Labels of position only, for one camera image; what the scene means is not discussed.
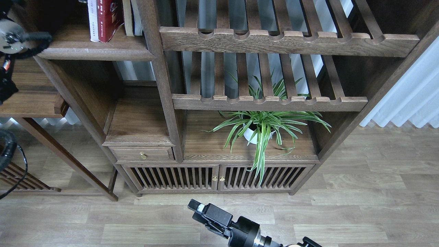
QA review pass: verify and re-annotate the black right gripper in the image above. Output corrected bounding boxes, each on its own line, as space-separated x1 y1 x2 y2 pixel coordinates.
188 199 265 247

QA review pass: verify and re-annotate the red cover book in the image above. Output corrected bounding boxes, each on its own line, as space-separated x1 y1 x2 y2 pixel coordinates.
97 0 124 43

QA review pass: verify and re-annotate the white cover book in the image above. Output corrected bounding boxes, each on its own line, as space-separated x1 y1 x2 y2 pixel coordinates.
87 0 99 42

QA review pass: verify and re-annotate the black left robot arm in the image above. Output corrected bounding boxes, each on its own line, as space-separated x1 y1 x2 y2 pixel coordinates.
0 0 53 199

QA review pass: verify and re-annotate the white plant pot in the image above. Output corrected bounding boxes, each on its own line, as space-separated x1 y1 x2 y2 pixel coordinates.
244 123 275 144

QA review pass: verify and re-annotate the green spider plant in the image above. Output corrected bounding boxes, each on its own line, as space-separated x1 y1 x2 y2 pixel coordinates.
202 69 332 186

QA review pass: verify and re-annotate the dark wooden bookshelf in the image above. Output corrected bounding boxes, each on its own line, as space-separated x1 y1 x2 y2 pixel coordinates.
0 0 439 197

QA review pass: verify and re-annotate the white upright book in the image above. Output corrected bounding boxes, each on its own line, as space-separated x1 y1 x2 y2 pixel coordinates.
131 0 143 36

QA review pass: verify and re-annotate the slatted wooden bench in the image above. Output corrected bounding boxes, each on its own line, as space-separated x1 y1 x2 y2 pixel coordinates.
0 155 61 192

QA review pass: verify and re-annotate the beige upright book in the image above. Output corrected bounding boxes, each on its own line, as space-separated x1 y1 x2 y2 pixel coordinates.
122 0 134 37

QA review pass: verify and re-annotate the white window curtain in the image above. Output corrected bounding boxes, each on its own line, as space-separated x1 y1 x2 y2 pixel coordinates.
360 38 439 128

